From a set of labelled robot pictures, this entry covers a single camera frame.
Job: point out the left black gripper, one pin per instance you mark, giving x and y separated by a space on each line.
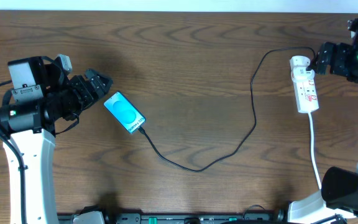
86 96

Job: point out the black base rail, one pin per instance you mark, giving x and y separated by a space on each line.
96 217

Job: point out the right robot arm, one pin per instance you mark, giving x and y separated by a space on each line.
337 197

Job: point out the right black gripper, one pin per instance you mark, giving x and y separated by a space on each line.
342 51

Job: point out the Galaxy smartphone cyan screen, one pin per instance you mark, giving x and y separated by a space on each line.
125 112

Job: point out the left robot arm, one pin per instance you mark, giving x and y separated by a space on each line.
42 93

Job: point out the white USB charger adapter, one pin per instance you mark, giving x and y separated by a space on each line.
301 74

